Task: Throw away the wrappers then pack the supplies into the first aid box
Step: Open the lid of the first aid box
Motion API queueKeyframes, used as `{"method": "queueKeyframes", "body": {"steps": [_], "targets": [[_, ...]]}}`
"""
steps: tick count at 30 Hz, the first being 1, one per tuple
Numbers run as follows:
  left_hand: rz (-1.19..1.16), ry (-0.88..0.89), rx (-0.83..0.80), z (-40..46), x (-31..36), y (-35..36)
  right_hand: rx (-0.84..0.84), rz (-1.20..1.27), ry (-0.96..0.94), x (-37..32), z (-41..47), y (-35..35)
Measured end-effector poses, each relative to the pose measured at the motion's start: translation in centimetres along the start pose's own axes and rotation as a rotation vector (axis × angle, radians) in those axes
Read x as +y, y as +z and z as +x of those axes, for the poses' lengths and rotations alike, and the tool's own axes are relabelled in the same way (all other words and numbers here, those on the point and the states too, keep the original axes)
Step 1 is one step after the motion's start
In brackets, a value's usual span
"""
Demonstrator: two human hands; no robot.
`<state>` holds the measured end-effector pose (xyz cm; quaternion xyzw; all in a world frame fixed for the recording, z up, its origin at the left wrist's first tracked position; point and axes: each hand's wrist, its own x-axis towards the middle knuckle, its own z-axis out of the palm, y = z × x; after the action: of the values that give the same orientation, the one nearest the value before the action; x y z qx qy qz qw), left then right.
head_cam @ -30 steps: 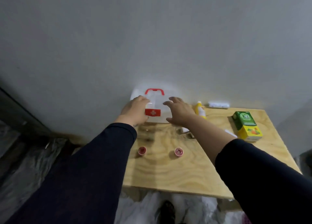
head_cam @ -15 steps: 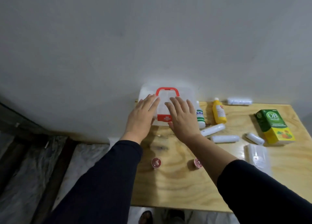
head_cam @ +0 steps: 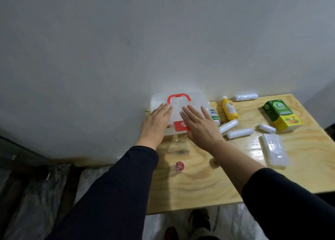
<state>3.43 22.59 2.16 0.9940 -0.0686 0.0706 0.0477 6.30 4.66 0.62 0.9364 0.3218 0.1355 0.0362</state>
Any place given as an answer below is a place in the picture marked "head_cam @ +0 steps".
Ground person's left hand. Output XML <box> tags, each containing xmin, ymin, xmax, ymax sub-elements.
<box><xmin>135</xmin><ymin>103</ymin><xmax>173</xmax><ymax>150</ymax></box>

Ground clear plastic wrapped pack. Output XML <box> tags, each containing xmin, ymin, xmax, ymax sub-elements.
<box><xmin>259</xmin><ymin>133</ymin><xmax>291</xmax><ymax>169</ymax></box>

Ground plastic floor sheet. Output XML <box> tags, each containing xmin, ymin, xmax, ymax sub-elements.
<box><xmin>0</xmin><ymin>163</ymin><xmax>267</xmax><ymax>240</ymax></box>

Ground person's left forearm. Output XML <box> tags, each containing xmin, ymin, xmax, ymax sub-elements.
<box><xmin>45</xmin><ymin>145</ymin><xmax>159</xmax><ymax>240</ymax></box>

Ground person's dark shoe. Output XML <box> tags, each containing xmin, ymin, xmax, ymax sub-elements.
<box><xmin>189</xmin><ymin>208</ymin><xmax>211</xmax><ymax>232</ymax></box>
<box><xmin>163</xmin><ymin>226</ymin><xmax>179</xmax><ymax>240</ymax></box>

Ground white bandage roll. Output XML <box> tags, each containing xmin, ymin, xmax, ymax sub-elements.
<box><xmin>218</xmin><ymin>119</ymin><xmax>239</xmax><ymax>135</ymax></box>
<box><xmin>234</xmin><ymin>93</ymin><xmax>259</xmax><ymax>102</ymax></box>
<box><xmin>226</xmin><ymin>128</ymin><xmax>254</xmax><ymax>140</ymax></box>
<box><xmin>258</xmin><ymin>124</ymin><xmax>277</xmax><ymax>134</ymax></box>

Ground yellow bottle with white cap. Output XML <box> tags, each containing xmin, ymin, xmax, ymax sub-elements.
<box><xmin>222</xmin><ymin>96</ymin><xmax>239</xmax><ymax>121</ymax></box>

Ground white bottle with green label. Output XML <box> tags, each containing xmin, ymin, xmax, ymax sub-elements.
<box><xmin>210</xmin><ymin>109</ymin><xmax>221</xmax><ymax>127</ymax></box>

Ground person's right hand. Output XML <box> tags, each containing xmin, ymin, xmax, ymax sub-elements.
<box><xmin>179</xmin><ymin>105</ymin><xmax>226</xmax><ymax>153</ymax></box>

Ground person's right forearm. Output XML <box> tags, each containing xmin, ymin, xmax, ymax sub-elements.
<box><xmin>209</xmin><ymin>139</ymin><xmax>335</xmax><ymax>240</ymax></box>

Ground translucent first aid box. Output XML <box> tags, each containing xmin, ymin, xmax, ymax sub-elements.
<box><xmin>149</xmin><ymin>91</ymin><xmax>212</xmax><ymax>136</ymax></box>

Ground green and yellow carton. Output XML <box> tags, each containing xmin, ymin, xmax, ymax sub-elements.
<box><xmin>262</xmin><ymin>99</ymin><xmax>303</xmax><ymax>132</ymax></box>

